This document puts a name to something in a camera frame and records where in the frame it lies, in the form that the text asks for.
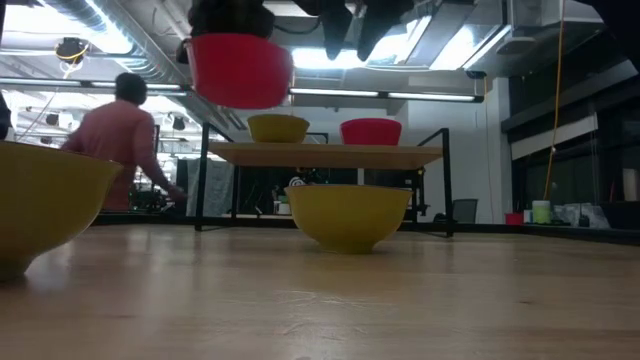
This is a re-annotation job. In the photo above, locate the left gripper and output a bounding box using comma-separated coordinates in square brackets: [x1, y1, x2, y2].
[175, 0, 276, 66]

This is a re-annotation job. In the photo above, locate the yellow bowl with speckled inside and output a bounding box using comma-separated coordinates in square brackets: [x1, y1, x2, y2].
[246, 113, 311, 145]
[284, 183, 414, 255]
[0, 140, 125, 282]

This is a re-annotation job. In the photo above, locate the long ceiling light bar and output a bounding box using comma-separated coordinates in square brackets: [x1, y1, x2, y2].
[0, 69, 485, 105]

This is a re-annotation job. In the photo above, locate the black round ceiling device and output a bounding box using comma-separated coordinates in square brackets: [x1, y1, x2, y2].
[53, 35, 91, 66]

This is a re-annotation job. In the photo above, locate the wooden shelf with black legs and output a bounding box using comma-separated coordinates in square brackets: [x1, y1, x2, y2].
[194, 127, 456, 240]

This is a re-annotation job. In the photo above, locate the grey cloth cover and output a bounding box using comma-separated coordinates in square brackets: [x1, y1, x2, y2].
[185, 158, 236, 218]

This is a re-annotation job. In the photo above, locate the light green cup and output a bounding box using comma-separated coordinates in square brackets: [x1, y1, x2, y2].
[531, 199, 552, 225]

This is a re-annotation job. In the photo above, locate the clear plastic pile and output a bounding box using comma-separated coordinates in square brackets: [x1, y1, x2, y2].
[549, 201, 612, 229]

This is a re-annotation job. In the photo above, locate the white cylinder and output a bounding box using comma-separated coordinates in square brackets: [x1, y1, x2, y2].
[621, 167, 640, 203]

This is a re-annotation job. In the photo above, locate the yellow hanging cord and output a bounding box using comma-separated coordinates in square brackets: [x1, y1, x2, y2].
[542, 0, 566, 201]

